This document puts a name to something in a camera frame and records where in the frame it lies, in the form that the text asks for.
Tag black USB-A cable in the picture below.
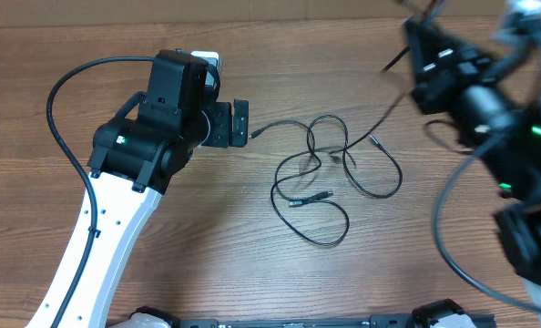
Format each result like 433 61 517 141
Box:
329 0 444 160

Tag black USB cables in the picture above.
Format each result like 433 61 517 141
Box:
249 113 404 249

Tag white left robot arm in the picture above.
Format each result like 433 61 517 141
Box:
28 49 249 327

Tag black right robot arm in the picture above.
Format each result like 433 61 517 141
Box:
403 15 541 320

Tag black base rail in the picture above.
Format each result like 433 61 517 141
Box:
115 299 497 328

